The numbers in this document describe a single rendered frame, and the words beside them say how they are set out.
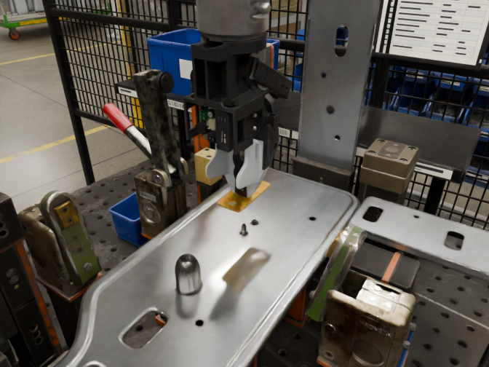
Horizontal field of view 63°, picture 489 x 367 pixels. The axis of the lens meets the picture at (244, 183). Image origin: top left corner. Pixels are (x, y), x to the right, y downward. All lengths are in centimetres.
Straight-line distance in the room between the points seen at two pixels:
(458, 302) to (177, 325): 69
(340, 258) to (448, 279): 65
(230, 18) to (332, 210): 36
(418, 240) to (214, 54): 40
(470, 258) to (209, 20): 46
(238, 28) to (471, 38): 62
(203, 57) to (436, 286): 78
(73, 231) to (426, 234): 50
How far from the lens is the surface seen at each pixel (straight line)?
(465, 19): 95
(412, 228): 66
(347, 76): 72
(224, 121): 43
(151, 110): 59
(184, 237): 60
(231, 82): 43
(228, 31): 42
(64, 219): 54
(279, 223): 62
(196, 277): 50
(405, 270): 61
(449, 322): 97
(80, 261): 57
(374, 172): 73
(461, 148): 88
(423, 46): 97
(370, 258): 61
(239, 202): 54
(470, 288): 106
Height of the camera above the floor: 137
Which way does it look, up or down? 31 degrees down
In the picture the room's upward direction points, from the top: straight up
